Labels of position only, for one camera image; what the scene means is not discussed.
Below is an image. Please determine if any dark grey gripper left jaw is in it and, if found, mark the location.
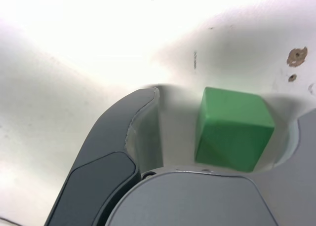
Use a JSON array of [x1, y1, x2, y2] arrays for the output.
[[45, 86, 164, 226]]

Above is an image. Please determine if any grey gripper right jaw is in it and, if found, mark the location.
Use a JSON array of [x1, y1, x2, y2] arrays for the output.
[[105, 110, 316, 226]]

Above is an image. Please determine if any green cube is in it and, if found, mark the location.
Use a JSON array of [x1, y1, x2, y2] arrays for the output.
[[194, 86, 276, 173]]

